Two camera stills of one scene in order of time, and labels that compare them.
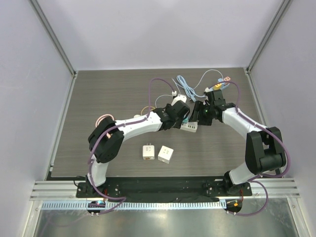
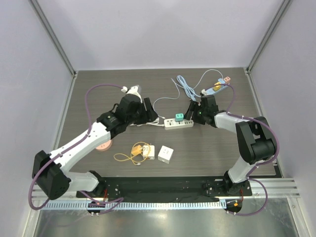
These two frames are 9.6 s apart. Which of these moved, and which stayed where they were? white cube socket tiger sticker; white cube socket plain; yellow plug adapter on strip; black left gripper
Moved: black left gripper
Stayed: yellow plug adapter on strip; white cube socket plain; white cube socket tiger sticker
